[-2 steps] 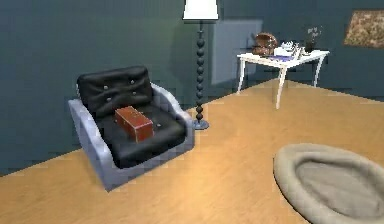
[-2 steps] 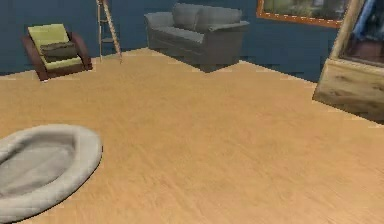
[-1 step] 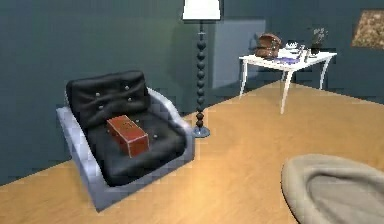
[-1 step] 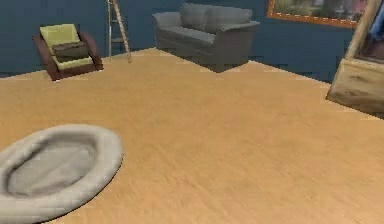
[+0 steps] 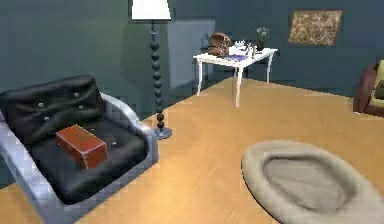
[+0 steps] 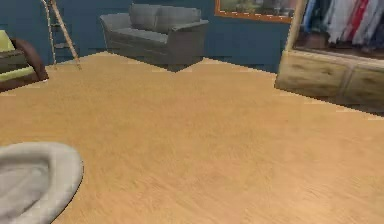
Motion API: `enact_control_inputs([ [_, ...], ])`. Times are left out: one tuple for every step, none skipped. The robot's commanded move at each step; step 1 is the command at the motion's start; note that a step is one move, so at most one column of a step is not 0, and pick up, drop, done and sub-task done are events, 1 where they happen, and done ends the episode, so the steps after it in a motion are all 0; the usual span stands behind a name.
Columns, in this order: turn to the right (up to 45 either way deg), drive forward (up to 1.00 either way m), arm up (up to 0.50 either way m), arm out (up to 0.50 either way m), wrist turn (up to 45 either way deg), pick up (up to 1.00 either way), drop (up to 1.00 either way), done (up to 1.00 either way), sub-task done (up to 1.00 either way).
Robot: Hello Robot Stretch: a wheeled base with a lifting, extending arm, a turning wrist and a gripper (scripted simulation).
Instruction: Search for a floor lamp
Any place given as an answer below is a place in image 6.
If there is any orange framed wall picture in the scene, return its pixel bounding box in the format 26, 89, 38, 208
214, 0, 299, 25

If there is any wooden ladder shelf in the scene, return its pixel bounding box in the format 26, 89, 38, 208
40, 0, 83, 71

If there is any brown armchair with green cushions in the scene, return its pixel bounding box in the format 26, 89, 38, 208
0, 29, 50, 94

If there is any wooden wardrobe with clothes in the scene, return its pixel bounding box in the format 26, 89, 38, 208
274, 0, 384, 113

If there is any grey sofa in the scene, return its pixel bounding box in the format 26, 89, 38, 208
99, 3, 210, 73

